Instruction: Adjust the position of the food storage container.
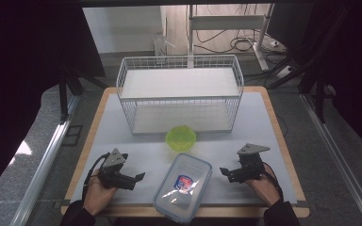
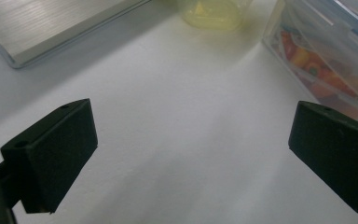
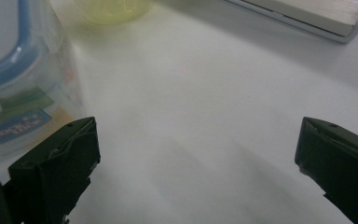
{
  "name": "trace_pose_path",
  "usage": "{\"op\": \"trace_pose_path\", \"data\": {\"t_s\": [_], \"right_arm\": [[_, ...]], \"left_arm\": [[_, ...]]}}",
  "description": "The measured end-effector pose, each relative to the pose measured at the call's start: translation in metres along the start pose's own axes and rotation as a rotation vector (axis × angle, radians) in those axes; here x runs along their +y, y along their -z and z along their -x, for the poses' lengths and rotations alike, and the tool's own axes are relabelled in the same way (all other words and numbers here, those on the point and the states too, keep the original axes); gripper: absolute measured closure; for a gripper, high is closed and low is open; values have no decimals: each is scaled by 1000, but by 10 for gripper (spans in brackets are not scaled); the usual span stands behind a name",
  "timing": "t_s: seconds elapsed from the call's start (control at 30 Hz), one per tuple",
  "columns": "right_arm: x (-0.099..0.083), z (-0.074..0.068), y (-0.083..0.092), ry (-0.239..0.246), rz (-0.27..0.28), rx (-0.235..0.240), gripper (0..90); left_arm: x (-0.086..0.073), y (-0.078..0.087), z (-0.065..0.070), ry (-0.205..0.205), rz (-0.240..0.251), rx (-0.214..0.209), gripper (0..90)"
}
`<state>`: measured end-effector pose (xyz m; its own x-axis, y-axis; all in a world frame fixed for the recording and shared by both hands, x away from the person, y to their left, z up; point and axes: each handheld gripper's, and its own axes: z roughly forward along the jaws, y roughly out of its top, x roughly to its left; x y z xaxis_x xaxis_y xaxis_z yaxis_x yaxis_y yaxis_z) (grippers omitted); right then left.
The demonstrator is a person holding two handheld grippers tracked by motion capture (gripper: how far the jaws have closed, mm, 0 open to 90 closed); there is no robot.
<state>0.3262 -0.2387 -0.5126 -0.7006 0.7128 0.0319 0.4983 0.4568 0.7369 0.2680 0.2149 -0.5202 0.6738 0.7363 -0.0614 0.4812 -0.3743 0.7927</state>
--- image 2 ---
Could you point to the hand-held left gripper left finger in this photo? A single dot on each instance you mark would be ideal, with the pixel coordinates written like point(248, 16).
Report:
point(56, 155)

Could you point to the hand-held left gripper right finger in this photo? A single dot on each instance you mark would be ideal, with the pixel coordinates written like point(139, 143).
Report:
point(338, 155)

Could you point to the clear container with green lid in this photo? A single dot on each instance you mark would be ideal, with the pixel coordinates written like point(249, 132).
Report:
point(214, 17)

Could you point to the orange and red toy vegetables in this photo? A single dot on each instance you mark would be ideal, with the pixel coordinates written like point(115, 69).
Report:
point(317, 67)

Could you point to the clear lidded plastic storage box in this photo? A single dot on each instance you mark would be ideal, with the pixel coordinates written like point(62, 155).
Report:
point(332, 34)

